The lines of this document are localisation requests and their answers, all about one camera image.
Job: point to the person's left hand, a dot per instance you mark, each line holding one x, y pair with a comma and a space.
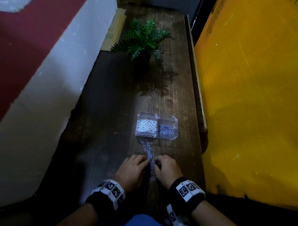
129, 173

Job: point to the person's right hand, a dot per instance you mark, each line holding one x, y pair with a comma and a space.
168, 171

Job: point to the person's left fingers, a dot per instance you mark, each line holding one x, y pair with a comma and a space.
139, 159

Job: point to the person's right fingers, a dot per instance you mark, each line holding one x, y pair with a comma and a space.
161, 159

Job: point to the pile of paper clips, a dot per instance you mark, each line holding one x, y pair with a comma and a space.
149, 149

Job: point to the person's right forearm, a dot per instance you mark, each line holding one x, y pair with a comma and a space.
209, 216

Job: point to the person's left forearm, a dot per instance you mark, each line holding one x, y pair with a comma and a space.
79, 216

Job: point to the heap of blue paper clips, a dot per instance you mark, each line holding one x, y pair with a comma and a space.
166, 130

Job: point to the heap of white paper clips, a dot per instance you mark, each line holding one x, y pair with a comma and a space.
146, 126

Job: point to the clear two-compartment plastic box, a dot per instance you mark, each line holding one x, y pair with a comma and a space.
166, 121

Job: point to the person's blue clothing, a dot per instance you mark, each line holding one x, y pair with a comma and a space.
142, 220

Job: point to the black plant pot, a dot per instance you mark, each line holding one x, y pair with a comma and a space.
142, 60

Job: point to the green fern plant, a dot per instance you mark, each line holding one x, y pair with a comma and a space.
142, 37

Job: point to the brown cardboard piece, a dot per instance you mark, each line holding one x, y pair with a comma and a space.
114, 30

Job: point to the black right wrist camera band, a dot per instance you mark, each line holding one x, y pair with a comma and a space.
186, 193

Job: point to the black wrist camera band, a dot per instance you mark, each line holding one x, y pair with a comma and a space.
186, 193
109, 193

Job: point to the black left wrist camera band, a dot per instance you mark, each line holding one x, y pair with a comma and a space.
109, 193

